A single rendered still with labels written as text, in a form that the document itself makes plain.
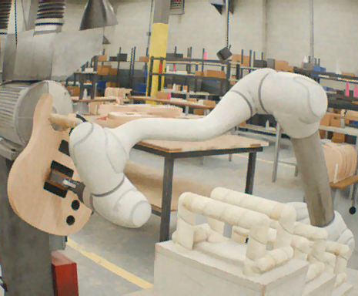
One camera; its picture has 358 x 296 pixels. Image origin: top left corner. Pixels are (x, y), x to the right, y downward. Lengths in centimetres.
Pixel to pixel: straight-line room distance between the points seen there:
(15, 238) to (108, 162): 82
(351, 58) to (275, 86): 1166
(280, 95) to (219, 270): 68
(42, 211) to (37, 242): 42
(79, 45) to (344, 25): 1208
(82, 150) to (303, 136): 64
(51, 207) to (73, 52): 51
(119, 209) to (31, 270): 85
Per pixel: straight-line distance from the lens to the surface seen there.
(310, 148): 148
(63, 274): 206
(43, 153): 153
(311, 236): 101
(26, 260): 197
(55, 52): 136
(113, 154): 120
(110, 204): 124
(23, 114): 165
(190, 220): 90
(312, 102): 136
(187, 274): 90
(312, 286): 99
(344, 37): 1320
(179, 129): 133
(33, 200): 154
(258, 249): 80
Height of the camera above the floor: 142
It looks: 9 degrees down
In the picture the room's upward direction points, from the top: 4 degrees clockwise
